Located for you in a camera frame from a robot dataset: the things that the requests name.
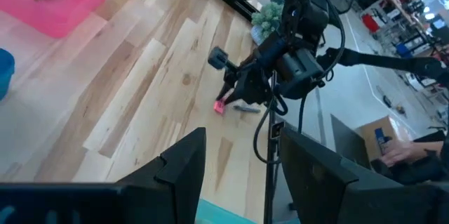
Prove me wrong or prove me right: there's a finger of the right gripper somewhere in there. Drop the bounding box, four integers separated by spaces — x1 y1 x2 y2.
224 92 246 105
216 83 235 103

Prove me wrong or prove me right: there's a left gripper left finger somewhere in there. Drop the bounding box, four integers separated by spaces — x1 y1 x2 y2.
115 127 208 224

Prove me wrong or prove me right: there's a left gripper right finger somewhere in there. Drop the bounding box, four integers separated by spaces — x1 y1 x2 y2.
279 125 449 224

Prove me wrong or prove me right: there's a pink eraser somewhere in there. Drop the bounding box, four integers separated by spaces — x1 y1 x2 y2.
213 90 235 115

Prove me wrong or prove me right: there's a person's forearm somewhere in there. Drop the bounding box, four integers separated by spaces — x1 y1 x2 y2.
413 139 449 154

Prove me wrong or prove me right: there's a grey crayon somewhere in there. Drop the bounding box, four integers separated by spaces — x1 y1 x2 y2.
233 104 262 114

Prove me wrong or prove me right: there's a dark grey laptop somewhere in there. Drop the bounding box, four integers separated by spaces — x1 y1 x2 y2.
330 114 373 171

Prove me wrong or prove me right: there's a green artificial plant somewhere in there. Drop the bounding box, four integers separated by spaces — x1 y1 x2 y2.
250 1 285 46

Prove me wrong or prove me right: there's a cardboard box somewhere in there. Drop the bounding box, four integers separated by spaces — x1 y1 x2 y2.
354 114 415 162

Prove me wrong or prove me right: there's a person's hand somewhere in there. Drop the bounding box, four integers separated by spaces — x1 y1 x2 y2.
378 139 427 168

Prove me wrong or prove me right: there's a pink plastic bin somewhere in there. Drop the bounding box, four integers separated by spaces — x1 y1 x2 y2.
0 0 119 39

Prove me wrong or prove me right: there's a blue plastic bin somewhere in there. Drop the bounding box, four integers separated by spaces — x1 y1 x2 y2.
0 48 16 101

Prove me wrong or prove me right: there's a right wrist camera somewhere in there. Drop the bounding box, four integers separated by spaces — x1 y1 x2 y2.
207 46 229 71

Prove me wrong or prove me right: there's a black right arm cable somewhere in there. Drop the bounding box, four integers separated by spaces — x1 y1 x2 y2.
253 0 347 165

